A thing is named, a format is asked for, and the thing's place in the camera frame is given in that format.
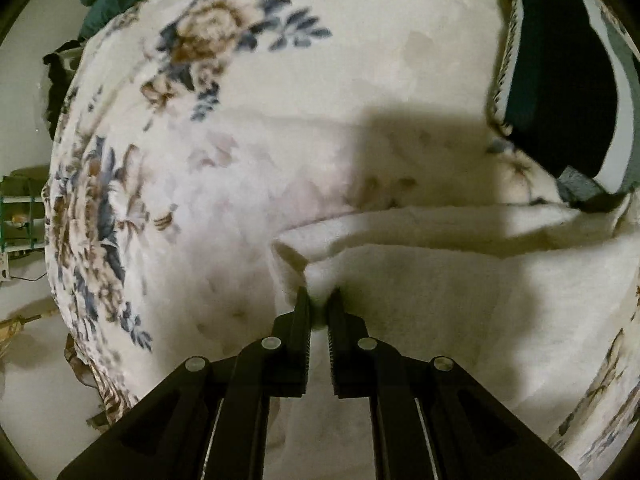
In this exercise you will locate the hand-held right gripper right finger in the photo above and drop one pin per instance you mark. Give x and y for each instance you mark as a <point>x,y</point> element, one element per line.
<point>339,336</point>

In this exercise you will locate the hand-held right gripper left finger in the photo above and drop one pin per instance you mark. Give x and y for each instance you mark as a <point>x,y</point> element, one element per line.
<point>301,331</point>

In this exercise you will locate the white small garment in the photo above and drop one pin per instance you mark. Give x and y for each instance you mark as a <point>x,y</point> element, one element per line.
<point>450,310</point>

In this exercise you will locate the floral printed blanket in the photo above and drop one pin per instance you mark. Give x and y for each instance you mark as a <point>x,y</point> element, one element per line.
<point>240,135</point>

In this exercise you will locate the green metal rack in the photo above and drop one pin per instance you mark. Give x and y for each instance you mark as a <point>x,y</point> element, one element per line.
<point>20,210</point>

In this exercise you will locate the dark green pillow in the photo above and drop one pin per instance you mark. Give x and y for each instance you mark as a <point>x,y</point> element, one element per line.
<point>555,65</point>

